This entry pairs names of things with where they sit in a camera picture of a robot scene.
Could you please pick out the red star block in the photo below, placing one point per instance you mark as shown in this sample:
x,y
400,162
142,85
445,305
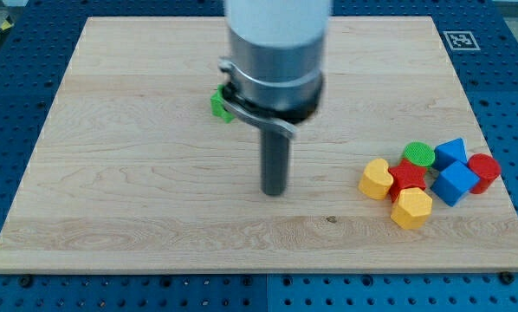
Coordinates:
x,y
406,175

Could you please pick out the yellow heart block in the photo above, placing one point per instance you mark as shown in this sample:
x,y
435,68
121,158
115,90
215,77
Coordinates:
x,y
376,180

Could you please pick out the green cylinder block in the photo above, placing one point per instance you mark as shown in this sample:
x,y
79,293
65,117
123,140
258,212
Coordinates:
x,y
419,154

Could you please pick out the blue cube block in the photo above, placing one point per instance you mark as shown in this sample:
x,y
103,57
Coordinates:
x,y
454,182

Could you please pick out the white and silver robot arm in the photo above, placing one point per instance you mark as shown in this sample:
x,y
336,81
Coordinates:
x,y
274,67

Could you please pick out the white fiducial marker tag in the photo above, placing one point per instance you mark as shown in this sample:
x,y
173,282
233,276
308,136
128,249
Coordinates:
x,y
461,40

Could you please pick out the light wooden board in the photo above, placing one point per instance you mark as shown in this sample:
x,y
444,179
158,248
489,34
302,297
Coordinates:
x,y
132,174

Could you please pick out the red cylinder block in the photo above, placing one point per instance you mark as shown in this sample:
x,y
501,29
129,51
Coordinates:
x,y
486,168

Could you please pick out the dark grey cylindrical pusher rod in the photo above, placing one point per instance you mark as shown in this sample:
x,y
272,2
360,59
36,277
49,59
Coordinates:
x,y
274,155

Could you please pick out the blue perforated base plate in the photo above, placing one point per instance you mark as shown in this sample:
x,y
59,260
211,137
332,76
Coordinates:
x,y
33,59

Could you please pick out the green star block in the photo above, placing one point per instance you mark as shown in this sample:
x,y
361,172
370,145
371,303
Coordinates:
x,y
217,108

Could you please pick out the yellow hexagon block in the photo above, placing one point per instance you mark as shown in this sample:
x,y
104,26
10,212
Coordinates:
x,y
412,208

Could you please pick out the blue triangular prism block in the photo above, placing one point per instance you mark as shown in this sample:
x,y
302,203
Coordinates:
x,y
449,152

